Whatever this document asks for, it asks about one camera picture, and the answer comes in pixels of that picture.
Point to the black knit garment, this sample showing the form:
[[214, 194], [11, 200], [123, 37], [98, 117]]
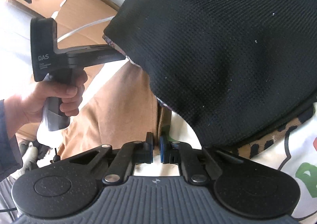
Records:
[[223, 53]]

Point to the flattened cardboard sheet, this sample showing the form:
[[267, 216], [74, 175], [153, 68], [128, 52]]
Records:
[[84, 8]]

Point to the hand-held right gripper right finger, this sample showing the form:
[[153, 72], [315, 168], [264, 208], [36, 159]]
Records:
[[163, 151]]

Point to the cream bear print bed sheet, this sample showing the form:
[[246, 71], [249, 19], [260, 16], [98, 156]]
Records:
[[272, 164]]

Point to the leopard print garment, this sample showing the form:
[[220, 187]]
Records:
[[267, 143]]

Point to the brown printed t-shirt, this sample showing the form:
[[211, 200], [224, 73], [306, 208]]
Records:
[[116, 105]]

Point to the person's left forearm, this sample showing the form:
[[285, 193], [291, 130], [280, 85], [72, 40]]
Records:
[[7, 144]]

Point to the person's left hand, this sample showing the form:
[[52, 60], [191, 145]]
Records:
[[32, 105]]

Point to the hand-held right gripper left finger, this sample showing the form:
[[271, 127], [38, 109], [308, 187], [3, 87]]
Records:
[[148, 149]]

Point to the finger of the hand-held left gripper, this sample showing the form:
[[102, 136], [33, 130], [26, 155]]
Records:
[[99, 55]]

